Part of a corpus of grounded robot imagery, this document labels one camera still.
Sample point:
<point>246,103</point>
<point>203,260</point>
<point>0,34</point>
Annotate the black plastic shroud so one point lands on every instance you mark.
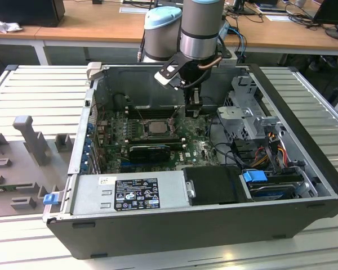
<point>217,185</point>

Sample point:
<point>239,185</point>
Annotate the silver power supply unit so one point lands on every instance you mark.
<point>84,197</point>

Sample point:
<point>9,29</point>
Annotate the crumpled white paper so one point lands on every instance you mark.
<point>5,26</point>

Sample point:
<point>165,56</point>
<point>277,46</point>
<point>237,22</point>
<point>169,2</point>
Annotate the grey parts rack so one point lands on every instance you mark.
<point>14,171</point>

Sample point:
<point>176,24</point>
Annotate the CPU socket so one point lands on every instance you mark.
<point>145,132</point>

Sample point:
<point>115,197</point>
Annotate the silver CPU green edge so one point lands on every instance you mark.
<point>158,128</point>

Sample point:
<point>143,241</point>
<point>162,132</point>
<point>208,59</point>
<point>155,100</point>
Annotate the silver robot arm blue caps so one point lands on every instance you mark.
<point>198,25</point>

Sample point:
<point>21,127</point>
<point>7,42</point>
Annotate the hard disk blue carrier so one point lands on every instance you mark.
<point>255,178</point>

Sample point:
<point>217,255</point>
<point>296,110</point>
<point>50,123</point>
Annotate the black computer tower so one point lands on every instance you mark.
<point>25,11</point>

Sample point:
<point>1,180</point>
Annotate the wooden desk white frame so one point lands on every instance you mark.
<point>101,28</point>

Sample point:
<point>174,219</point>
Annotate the white papers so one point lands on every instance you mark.
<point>276,17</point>

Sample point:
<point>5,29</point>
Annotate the pale plastic case latch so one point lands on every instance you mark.
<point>93,70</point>

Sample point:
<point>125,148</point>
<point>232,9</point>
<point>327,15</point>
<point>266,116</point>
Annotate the green RAM stick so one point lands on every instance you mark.
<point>0,189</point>

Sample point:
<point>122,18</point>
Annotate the black monitor with stand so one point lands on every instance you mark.
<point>332,11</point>

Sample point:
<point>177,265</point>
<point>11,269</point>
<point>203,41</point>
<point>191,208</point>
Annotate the black open PC case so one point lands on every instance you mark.
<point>157,239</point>

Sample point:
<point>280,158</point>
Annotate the blue case latch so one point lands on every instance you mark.
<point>50,199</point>

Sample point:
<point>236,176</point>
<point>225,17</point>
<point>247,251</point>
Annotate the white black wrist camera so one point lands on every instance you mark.
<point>164,76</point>

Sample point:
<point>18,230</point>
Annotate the black RAM slot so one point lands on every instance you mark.
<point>155,141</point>
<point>155,137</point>
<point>155,109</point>
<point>155,114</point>

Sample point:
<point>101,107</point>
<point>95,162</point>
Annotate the metal drive cage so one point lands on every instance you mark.
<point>232,114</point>

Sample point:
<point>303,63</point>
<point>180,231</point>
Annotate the green motherboard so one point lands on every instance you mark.
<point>191,146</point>

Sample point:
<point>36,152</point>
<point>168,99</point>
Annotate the black graphics card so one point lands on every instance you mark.
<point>149,154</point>

